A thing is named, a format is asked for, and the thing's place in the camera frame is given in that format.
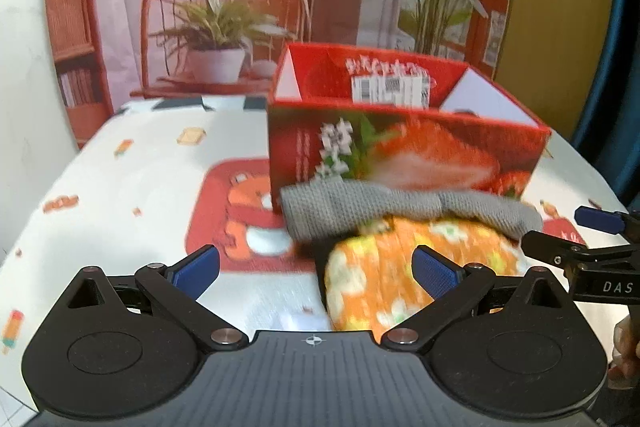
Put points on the grey knit cloth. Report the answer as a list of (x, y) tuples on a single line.
[(320, 209)]

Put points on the orange floral cloth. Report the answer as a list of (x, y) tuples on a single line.
[(370, 267)]

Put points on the wooden panel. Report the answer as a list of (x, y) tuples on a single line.
[(550, 7)]

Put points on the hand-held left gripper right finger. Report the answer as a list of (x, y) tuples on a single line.
[(434, 274)]

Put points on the red cardboard box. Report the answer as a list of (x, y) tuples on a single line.
[(400, 157)]

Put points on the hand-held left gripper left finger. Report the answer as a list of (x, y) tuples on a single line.
[(196, 271)]

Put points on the person's right hand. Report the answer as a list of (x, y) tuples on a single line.
[(625, 347)]

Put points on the printed tablecloth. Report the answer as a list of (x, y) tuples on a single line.
[(125, 187)]

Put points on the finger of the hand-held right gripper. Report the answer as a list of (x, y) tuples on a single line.
[(552, 249), (600, 218)]

